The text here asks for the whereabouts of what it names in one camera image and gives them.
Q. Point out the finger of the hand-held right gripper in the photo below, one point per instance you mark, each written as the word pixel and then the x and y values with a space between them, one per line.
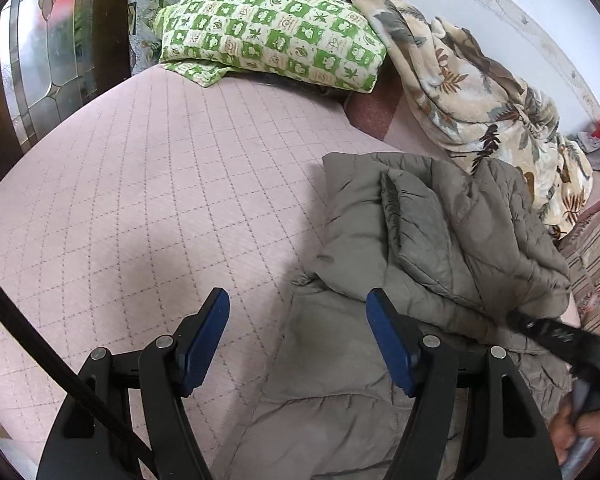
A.
pixel 550 331

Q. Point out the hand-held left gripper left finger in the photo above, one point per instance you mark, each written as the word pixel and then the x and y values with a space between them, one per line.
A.
pixel 207 327

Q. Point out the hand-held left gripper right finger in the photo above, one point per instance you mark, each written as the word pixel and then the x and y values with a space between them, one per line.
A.
pixel 387 332

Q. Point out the grey-green padded jacket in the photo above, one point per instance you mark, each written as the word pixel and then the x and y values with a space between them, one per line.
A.
pixel 430 240

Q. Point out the person's right hand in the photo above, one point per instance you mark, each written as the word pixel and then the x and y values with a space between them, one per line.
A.
pixel 570 432

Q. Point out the striped pink brown cloth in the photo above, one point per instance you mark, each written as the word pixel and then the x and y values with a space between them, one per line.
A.
pixel 592 255

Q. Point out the pink quilted bed cover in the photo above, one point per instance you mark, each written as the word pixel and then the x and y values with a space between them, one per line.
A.
pixel 145 200

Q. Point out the small grey cloth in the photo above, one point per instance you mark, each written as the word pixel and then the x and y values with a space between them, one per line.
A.
pixel 594 152

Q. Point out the dark pink bed sheet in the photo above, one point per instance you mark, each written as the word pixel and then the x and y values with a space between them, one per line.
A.
pixel 375 107

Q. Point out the beige leaf print blanket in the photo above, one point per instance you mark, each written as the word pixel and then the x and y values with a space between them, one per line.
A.
pixel 460 95

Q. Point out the floral lace curtain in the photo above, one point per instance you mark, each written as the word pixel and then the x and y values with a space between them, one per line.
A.
pixel 142 25

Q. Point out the green white checked pillow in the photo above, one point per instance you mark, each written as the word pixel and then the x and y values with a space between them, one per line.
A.
pixel 275 25

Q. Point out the stained glass door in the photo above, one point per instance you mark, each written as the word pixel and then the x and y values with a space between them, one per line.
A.
pixel 45 45

